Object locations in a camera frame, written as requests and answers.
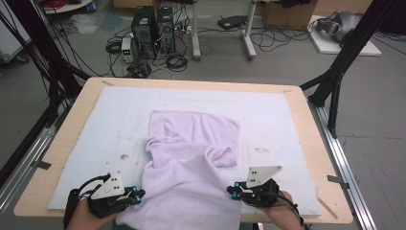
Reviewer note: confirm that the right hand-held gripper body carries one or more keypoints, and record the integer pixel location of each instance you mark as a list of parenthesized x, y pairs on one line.
[(260, 175)]

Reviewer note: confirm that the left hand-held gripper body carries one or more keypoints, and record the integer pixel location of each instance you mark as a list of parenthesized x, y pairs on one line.
[(108, 188)]

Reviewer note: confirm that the lilac printed towel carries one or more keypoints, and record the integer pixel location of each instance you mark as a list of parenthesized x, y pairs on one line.
[(185, 179)]

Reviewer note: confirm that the person's left hand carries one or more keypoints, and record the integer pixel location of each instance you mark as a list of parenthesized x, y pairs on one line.
[(83, 220)]

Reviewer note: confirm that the person's right hand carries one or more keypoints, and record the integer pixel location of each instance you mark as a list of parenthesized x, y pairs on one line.
[(284, 214)]

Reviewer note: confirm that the white grid foam mat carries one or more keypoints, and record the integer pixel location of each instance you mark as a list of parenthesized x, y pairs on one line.
[(271, 121)]

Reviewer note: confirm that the black tape piece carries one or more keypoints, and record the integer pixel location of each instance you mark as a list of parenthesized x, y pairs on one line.
[(338, 180), (42, 165)]

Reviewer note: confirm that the thin wooden stick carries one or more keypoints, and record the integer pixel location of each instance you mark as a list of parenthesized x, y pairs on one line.
[(327, 207)]

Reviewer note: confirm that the beige tape piece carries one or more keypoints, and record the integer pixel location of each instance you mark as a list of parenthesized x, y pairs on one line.
[(107, 82), (287, 91)]

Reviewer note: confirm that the white bench power supply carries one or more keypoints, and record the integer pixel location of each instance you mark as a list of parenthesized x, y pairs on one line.
[(127, 49)]

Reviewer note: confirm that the black flat device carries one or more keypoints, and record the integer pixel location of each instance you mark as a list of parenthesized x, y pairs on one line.
[(232, 22)]

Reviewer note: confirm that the black computer tower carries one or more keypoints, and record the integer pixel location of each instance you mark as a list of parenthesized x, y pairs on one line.
[(143, 32), (166, 30)]

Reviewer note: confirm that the brown cardboard box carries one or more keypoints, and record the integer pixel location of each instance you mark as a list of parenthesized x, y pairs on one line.
[(287, 17)]

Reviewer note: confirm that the white floor board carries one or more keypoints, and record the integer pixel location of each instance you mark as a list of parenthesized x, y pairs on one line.
[(360, 49)]

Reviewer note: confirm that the clear plastic bag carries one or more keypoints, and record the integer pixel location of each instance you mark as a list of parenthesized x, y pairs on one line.
[(83, 25)]

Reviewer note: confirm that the blue floor sheet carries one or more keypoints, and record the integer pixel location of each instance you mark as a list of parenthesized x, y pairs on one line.
[(112, 21)]

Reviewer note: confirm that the grey black bag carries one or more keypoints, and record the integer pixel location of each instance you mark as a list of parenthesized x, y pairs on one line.
[(341, 24)]

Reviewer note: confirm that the white cabinet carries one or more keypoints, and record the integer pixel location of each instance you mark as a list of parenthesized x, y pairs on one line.
[(11, 41)]

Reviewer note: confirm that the round white table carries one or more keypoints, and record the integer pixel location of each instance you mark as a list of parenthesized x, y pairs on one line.
[(73, 7)]

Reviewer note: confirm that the aluminium frame rail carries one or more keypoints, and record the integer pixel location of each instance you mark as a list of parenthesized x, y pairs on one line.
[(332, 143), (30, 156)]

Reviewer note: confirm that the black metal frame strut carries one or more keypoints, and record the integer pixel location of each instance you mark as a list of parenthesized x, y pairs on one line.
[(41, 41), (351, 48)]

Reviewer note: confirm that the white metal desk frame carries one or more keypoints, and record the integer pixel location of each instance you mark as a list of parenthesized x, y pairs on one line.
[(195, 32)]

